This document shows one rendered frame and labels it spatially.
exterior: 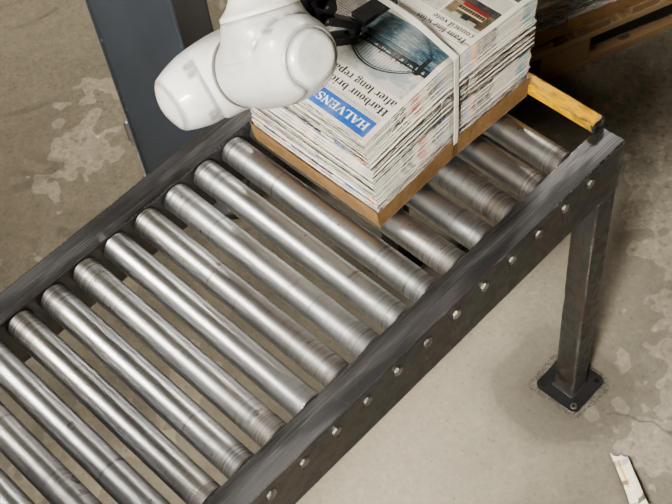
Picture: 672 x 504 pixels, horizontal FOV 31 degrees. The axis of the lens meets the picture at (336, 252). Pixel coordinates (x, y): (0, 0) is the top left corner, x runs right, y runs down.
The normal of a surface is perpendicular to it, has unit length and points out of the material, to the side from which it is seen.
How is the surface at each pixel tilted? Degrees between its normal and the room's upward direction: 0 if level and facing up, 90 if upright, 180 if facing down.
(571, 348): 90
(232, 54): 68
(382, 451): 0
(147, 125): 90
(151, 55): 90
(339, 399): 0
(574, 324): 90
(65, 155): 0
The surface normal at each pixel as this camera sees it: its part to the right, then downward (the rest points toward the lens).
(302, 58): 0.64, 0.16
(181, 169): -0.09, -0.57
